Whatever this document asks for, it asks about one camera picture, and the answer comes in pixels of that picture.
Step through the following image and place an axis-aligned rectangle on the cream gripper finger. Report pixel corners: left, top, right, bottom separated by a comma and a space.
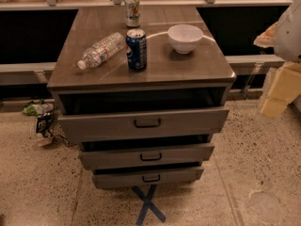
253, 23, 277, 48
260, 62, 301, 118

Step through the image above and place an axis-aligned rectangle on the blue pepsi can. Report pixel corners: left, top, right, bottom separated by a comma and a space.
126, 28, 147, 71

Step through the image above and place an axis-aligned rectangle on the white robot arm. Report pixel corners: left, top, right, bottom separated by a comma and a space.
254, 0, 301, 118

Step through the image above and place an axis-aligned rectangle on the white green 7up can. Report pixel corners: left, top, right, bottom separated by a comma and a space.
124, 0, 140, 27

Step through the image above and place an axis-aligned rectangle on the white bowl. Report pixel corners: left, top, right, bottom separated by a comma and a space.
167, 24, 203, 54

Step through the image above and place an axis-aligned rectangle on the middle grey drawer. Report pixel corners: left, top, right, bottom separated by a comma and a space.
79, 143, 214, 170

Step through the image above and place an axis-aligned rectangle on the grey drawer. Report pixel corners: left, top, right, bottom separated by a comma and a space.
79, 143, 214, 170
92, 166, 203, 189
58, 106, 229, 142

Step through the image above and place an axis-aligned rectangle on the grey drawer cabinet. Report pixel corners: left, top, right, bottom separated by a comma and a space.
48, 6, 235, 176

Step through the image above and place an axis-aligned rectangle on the clear plastic water bottle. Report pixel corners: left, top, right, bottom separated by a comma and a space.
77, 32, 125, 70

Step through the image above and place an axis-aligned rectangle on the blue tape cross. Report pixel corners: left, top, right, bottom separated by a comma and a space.
132, 185, 166, 226

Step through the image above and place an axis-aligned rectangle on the bottom grey drawer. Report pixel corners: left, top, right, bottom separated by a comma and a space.
92, 166, 203, 189

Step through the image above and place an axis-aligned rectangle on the top grey drawer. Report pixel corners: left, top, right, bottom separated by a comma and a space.
58, 106, 229, 142

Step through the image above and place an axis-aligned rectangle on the black snack bag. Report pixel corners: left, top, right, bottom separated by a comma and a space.
36, 112, 53, 137

